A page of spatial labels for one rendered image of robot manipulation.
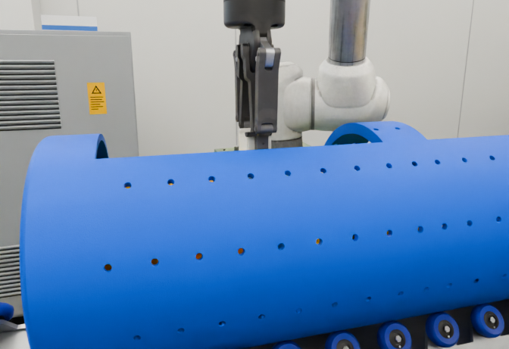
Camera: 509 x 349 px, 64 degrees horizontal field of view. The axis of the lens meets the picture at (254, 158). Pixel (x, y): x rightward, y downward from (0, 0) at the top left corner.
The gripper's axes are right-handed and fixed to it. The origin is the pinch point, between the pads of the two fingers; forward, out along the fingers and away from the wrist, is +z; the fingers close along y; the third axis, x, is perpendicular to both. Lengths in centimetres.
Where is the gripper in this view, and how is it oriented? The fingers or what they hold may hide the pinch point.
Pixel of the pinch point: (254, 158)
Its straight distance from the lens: 54.3
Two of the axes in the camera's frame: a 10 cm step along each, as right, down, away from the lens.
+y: 2.7, 2.2, -9.4
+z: 0.0, 9.7, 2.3
